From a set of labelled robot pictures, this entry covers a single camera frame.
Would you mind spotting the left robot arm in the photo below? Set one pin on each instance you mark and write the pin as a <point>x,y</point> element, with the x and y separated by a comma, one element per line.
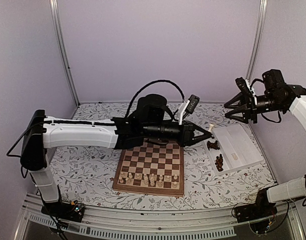
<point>152,119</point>

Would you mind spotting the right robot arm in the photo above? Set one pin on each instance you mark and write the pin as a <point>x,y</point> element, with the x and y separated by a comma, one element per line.
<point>274,105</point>

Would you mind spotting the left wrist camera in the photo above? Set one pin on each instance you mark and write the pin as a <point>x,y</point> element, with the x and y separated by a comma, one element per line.
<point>187,108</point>

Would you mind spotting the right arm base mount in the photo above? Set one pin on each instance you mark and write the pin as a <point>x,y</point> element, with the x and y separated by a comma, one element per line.
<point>263,215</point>

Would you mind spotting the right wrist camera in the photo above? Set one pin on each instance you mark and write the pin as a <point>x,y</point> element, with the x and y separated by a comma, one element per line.
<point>245,87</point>

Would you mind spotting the front aluminium rail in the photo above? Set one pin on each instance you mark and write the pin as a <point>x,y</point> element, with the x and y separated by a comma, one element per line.
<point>101,223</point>

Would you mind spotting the light knight back row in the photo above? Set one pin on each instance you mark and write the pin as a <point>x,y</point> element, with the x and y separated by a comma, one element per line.
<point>128,181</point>

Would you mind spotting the light king piece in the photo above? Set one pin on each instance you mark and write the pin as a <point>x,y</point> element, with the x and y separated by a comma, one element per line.
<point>152,182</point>

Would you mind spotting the white plastic tray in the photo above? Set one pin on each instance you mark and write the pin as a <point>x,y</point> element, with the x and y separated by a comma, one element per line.
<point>234,139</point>

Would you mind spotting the wooden chess board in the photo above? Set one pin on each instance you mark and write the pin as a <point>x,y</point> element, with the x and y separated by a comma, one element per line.
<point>151,159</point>

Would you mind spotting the light queen piece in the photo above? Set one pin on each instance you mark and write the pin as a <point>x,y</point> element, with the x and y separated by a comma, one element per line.
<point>145,178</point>

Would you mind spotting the pile of dark chess pieces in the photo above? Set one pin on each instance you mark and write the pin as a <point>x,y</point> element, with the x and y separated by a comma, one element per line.
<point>217,157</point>

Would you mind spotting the left aluminium frame post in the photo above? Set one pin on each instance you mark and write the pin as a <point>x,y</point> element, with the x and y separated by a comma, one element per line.
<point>61,44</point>

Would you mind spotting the light bishop piece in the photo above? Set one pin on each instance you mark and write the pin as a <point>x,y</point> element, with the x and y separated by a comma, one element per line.
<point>160,183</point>

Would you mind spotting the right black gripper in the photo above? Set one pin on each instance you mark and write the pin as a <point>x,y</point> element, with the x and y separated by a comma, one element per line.
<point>251,112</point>

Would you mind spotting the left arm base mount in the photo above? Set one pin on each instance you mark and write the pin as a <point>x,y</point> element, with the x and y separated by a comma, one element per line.
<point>73,211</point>

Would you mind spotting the aluminium frame post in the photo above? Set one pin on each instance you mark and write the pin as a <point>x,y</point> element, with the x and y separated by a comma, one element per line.
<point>257,39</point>
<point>61,44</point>

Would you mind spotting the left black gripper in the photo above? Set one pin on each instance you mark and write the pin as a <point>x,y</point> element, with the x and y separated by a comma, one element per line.
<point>188,130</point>

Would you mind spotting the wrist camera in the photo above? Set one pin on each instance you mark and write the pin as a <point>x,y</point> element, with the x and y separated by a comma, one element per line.
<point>245,87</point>
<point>187,108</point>

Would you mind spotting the light piece among dark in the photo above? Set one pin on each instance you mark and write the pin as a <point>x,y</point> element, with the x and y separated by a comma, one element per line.
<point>174,185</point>

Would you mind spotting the right aluminium frame post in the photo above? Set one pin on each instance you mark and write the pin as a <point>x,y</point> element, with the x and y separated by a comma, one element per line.
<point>257,39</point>

